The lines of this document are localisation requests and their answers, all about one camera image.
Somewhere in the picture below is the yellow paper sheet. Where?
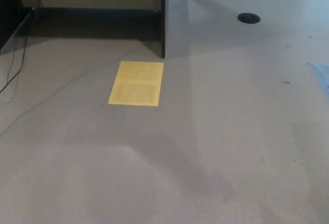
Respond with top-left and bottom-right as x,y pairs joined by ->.
107,61 -> 165,106

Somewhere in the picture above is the dark desk side panel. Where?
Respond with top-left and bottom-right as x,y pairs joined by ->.
160,0 -> 167,59

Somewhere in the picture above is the black round desk grommet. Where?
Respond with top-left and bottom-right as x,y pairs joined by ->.
237,12 -> 261,25

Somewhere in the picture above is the light blue plastic sheet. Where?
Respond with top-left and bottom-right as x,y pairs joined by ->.
309,61 -> 329,97

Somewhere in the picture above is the black cabinet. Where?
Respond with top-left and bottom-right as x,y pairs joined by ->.
0,0 -> 35,54

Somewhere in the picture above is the dark wall baseboard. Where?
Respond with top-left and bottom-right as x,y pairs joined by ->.
32,7 -> 162,26

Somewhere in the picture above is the thin grey floor cable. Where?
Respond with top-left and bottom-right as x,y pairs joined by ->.
0,61 -> 120,135

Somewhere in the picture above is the black hanging power cable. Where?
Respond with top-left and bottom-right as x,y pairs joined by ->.
0,0 -> 43,95

